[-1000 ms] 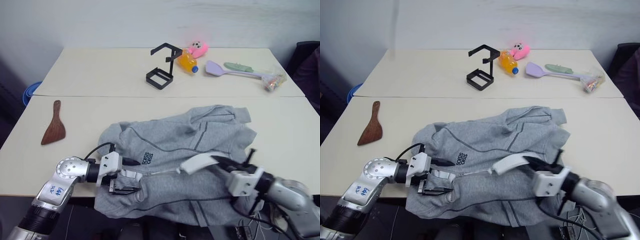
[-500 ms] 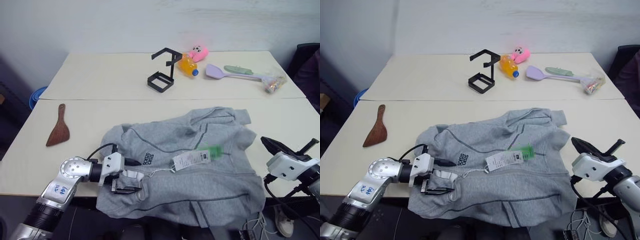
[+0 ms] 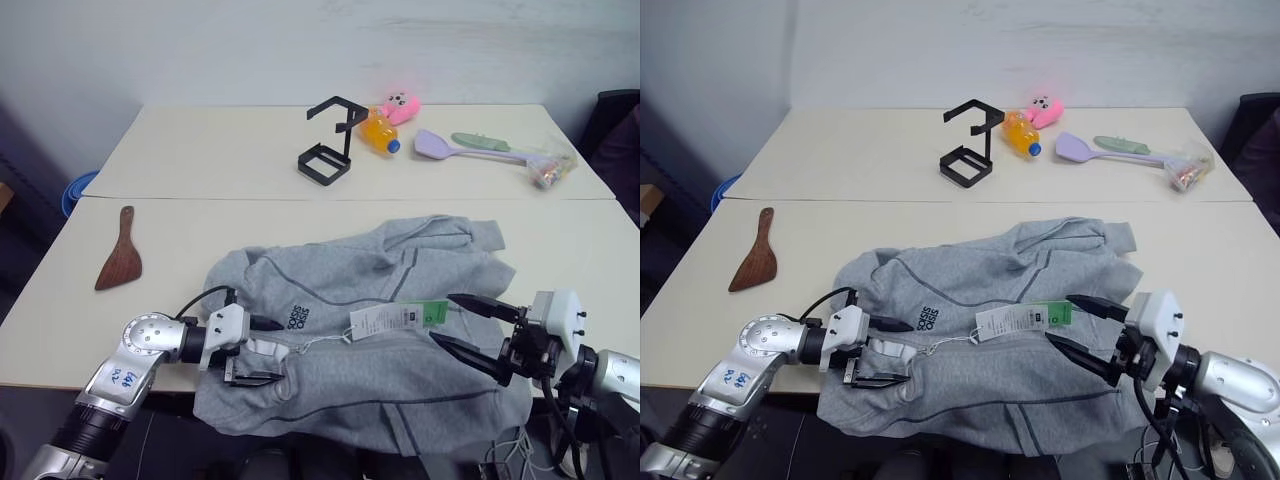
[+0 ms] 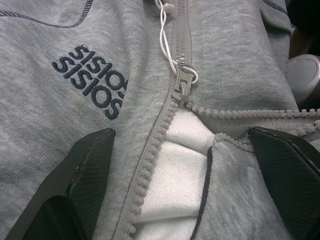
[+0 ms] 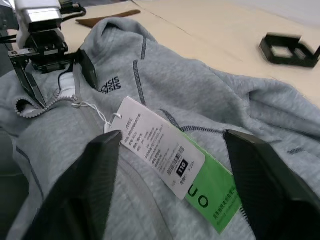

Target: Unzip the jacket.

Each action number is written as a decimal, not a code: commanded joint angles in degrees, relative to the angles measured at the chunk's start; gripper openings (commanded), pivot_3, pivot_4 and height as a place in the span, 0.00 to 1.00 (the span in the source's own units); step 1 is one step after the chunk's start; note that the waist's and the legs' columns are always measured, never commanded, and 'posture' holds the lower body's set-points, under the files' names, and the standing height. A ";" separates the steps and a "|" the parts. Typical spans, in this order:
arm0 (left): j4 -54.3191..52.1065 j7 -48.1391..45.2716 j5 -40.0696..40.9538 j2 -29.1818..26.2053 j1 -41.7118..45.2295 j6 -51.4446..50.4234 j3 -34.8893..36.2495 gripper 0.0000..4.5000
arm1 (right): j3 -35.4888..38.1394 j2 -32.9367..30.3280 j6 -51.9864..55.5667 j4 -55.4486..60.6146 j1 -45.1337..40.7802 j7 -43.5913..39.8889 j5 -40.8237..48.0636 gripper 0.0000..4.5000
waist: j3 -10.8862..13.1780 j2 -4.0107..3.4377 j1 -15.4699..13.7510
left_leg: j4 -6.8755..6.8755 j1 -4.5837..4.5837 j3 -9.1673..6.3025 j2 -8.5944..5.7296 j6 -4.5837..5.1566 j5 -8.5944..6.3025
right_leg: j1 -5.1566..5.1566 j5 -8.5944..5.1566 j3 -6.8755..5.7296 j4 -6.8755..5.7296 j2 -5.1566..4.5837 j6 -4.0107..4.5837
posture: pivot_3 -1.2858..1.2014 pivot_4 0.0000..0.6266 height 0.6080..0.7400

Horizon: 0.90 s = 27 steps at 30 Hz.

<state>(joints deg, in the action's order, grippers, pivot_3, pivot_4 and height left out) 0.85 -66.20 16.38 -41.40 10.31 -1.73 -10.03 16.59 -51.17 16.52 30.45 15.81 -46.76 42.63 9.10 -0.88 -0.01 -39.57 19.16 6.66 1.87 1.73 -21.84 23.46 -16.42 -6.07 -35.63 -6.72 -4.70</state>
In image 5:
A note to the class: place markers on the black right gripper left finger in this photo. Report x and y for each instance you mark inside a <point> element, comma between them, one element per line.
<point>82,190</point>

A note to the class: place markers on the grey zipper pull tab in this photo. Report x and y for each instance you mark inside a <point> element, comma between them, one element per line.
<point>77,85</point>

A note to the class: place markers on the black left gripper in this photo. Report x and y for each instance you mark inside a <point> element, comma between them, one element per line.
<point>47,45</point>

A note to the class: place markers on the white printed hang tag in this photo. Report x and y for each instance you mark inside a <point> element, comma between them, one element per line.
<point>155,147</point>

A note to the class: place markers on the green hang tag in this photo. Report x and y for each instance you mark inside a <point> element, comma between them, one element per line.
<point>215,190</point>

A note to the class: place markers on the grey zip-up jacket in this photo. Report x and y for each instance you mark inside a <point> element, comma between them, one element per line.
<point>175,100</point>

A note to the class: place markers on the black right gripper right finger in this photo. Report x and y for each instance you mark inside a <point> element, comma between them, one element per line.
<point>270,190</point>

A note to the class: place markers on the brown wooden stick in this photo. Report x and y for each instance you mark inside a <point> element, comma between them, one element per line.
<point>100,18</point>

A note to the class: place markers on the black rectangular frame holder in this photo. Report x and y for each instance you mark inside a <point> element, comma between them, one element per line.
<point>290,57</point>

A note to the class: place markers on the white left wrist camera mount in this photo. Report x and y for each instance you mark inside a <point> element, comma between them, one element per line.
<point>37,12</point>

